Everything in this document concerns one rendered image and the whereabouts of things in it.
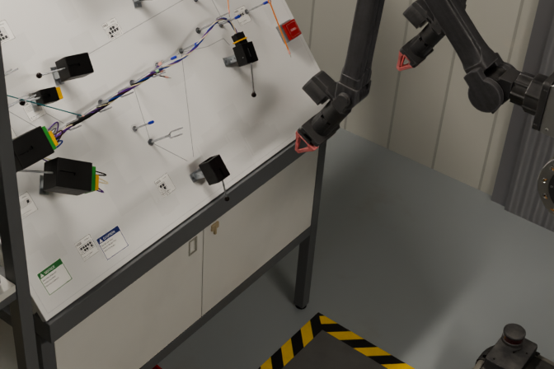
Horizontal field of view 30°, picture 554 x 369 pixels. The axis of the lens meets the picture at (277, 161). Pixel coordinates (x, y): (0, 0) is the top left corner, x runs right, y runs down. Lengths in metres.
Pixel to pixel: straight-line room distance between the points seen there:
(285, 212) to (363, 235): 0.85
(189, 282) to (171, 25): 0.72
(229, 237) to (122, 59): 0.64
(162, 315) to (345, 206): 1.42
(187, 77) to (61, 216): 0.55
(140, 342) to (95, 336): 0.22
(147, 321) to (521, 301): 1.57
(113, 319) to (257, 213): 0.60
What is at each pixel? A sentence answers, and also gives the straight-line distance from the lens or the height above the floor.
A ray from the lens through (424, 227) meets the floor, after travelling 4.11.
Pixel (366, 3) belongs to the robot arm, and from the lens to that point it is 2.35.
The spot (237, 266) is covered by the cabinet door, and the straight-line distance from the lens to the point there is 3.13.
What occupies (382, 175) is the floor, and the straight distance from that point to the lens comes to 4.34.
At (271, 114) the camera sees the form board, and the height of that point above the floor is 0.95.
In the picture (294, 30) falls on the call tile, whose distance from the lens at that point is 3.06.
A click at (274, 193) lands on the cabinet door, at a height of 0.67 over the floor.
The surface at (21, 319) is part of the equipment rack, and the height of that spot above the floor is 0.95.
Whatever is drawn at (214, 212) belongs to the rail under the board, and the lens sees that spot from 2.78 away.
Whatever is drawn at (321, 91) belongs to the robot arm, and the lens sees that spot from 2.54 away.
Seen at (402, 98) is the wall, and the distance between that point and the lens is 4.32.
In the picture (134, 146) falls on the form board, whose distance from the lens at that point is 2.65.
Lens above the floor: 2.63
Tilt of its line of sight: 37 degrees down
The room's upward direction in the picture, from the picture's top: 4 degrees clockwise
